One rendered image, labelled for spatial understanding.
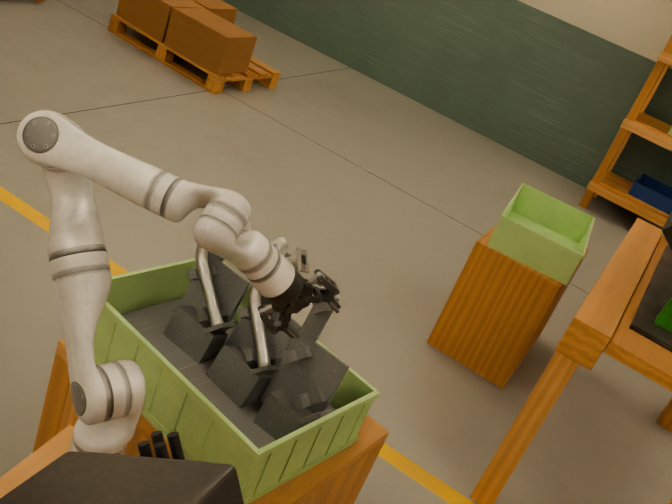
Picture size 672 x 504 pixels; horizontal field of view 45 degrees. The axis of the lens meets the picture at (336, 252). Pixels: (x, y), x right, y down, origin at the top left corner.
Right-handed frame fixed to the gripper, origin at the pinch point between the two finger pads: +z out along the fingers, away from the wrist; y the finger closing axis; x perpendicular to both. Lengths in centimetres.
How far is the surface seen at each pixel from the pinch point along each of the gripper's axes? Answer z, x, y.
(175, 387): 8.9, 14.3, -36.7
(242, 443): 14.0, -4.2, -27.2
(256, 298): 17.7, 33.6, -16.1
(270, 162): 200, 340, -42
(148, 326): 16, 45, -45
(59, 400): 15, 38, -72
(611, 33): 366, 454, 244
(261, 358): 23.5, 21.8, -21.7
